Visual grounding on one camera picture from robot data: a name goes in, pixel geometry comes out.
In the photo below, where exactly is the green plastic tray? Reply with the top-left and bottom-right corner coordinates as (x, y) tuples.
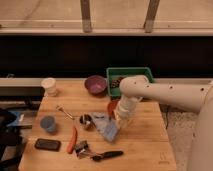
(106, 67), (154, 98)

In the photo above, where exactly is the purple bowl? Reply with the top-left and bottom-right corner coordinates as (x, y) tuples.
(84, 75), (107, 94)

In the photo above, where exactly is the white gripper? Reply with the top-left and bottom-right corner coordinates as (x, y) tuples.
(114, 95), (142, 129)

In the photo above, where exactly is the orange carrot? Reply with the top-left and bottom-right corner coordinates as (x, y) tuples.
(67, 126), (78, 154)

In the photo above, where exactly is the black smartphone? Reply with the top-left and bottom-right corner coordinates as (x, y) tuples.
(35, 138), (61, 151)

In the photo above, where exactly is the white paper cup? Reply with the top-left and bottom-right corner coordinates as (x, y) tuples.
(41, 78), (57, 96)

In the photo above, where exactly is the blue object on floor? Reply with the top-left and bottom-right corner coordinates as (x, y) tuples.
(7, 110), (34, 128)

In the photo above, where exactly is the light blue cloth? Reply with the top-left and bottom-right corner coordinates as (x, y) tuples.
(91, 112), (109, 130)

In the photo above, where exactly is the dark grape bunch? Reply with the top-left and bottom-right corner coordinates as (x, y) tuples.
(111, 77), (122, 88)

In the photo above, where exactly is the blue plastic cup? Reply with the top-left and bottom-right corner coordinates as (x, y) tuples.
(40, 116), (56, 133)

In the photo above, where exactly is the small dark metal cup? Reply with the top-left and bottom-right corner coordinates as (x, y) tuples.
(79, 114), (93, 130)

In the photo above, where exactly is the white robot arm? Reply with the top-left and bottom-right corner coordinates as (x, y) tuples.
(115, 75), (213, 171)

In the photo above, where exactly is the black handled utensil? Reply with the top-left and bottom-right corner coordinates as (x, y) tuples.
(90, 151), (124, 162)

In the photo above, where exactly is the orange bowl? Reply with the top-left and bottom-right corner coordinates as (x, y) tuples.
(107, 100), (118, 118)

